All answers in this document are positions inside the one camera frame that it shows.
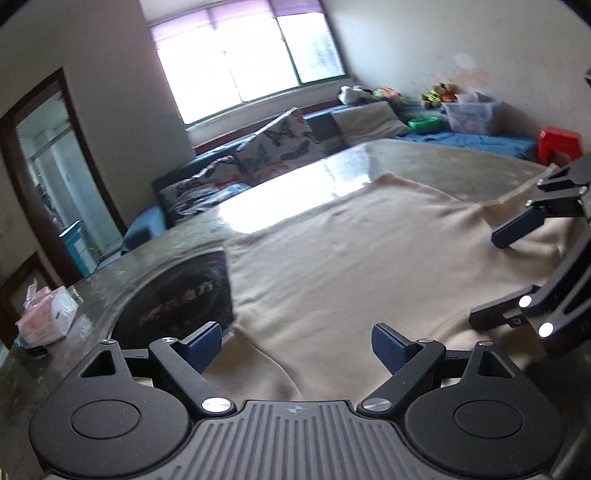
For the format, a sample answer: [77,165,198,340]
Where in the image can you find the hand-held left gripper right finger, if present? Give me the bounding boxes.
[358,324,517,416]

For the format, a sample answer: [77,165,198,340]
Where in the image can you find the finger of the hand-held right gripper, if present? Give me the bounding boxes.
[469,244,591,359]
[491,154,591,250]

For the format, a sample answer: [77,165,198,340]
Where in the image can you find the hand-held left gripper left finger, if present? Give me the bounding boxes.
[78,322,236,416]

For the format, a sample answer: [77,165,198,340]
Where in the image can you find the beige cloth garment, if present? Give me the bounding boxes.
[203,172,573,403]

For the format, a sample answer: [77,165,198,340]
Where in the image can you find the dark round table hotplate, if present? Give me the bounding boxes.
[111,249,237,345]

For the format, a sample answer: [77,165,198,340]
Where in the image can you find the red plastic stool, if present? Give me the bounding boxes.
[538,127,583,166]

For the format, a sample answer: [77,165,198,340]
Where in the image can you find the blue blanket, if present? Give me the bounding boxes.
[397,130,540,161]

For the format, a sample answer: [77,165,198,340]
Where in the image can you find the clear plastic storage box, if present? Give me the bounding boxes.
[443,92,504,136]

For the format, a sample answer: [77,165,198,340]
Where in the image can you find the blue sofa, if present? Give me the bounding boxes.
[121,105,416,256]

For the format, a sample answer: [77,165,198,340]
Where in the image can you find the green plastic basin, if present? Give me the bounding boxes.
[407,116,447,133]

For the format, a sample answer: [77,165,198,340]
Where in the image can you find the pile of colourful toys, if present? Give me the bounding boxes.
[372,83,463,110]

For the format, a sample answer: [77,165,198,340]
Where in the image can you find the pink white tissue pack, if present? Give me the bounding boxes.
[16,285,79,347]

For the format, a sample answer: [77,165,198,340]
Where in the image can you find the flat butterfly print cushion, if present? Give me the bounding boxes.
[159,156,253,217]

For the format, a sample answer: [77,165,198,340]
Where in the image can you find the light blue plastic stool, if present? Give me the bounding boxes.
[58,220,100,278]

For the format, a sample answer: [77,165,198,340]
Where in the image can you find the beige cushion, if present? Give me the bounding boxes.
[331,100,410,147]

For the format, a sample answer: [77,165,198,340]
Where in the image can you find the black white plush toy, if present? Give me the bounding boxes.
[338,85,371,105]

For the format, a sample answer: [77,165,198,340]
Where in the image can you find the large butterfly print cushion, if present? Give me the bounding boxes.
[233,107,324,179]

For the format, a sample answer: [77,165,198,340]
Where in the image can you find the large window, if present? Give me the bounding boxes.
[139,0,350,125]

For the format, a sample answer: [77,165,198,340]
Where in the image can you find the brown door frame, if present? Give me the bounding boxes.
[0,67,128,288]

